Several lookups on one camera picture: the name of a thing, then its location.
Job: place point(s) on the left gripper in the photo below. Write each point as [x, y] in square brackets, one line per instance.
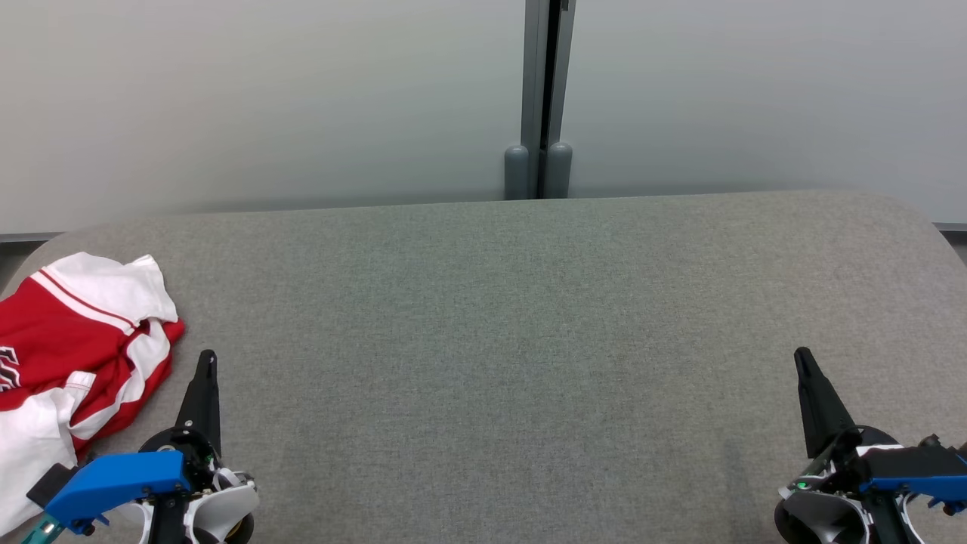
[219, 506]

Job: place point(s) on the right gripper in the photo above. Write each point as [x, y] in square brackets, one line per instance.
[823, 517]

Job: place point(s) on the red white basketball shorts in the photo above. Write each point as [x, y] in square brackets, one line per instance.
[121, 412]

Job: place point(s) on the red white basketball jersey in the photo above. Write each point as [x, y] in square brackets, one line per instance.
[53, 332]

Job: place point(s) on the left wrist blue camera mount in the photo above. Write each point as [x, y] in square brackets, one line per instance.
[113, 480]

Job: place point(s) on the grey partition post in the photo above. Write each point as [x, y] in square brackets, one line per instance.
[531, 75]

